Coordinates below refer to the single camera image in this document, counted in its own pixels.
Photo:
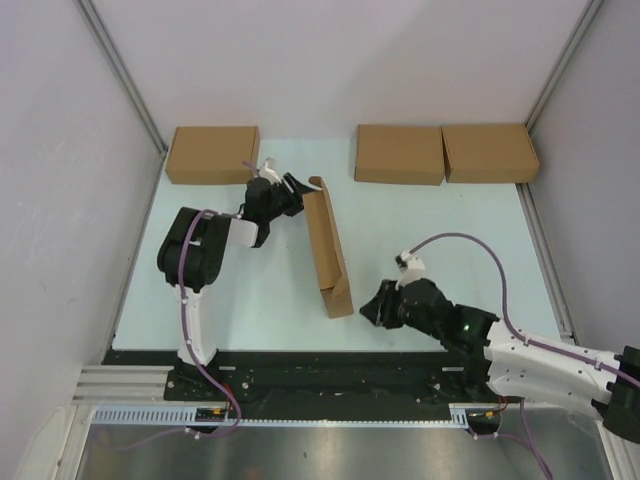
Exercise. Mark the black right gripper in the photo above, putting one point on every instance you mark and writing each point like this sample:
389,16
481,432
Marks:
380,308

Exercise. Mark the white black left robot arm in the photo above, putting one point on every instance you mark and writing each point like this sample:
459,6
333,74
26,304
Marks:
192,252

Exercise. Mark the aluminium corner post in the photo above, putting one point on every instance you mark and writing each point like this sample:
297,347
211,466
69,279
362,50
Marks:
105,43
582,27

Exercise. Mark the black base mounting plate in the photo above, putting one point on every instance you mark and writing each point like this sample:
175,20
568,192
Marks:
343,385

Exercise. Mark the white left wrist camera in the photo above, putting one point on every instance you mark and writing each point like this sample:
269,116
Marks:
268,171

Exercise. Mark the aluminium corner post left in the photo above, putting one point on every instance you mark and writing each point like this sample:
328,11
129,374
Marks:
105,43

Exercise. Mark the cardboard box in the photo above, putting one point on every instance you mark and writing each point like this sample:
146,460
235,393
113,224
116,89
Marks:
329,261
403,155
213,155
489,154

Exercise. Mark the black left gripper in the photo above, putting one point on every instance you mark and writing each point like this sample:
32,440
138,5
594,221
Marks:
296,201

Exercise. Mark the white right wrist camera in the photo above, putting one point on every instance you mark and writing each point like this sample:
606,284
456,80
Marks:
411,269

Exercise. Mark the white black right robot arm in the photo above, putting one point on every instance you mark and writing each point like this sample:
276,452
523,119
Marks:
601,385

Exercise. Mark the aluminium corner post right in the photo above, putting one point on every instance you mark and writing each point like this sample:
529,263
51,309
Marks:
582,27

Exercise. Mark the white slotted cable duct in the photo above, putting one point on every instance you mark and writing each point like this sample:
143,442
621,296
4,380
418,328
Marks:
451,416

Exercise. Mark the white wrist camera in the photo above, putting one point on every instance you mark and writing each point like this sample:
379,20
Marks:
411,269
268,171

